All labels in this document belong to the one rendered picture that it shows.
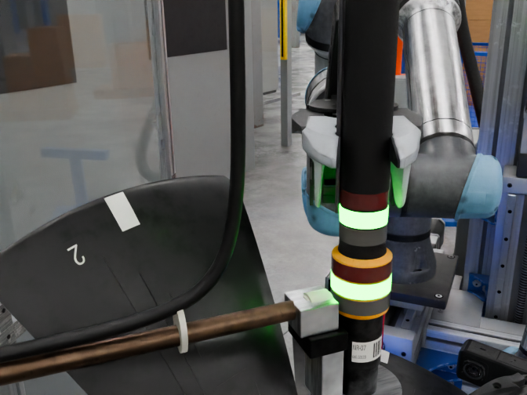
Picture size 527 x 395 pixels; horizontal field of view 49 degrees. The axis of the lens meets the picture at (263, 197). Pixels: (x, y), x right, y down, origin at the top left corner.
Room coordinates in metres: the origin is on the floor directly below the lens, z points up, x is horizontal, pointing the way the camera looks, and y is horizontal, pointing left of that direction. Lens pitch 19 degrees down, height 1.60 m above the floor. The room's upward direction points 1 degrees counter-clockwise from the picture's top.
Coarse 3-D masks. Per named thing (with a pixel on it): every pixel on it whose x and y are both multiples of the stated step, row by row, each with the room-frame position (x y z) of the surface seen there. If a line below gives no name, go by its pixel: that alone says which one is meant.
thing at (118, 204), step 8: (112, 200) 0.44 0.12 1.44; (120, 200) 0.44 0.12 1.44; (112, 208) 0.43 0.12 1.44; (120, 208) 0.44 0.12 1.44; (128, 208) 0.44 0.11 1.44; (120, 216) 0.43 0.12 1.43; (128, 216) 0.43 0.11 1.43; (120, 224) 0.43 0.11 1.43; (128, 224) 0.43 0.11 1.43; (136, 224) 0.43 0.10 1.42
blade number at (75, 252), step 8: (72, 240) 0.40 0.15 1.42; (80, 240) 0.41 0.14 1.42; (56, 248) 0.40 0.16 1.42; (64, 248) 0.40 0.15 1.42; (72, 248) 0.40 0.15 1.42; (80, 248) 0.40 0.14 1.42; (88, 248) 0.40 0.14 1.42; (64, 256) 0.39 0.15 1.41; (72, 256) 0.40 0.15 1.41; (80, 256) 0.40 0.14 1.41; (88, 256) 0.40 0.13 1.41; (72, 264) 0.39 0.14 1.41; (80, 264) 0.39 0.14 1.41; (88, 264) 0.40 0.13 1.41; (96, 264) 0.40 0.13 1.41; (72, 272) 0.39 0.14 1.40; (80, 272) 0.39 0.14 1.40
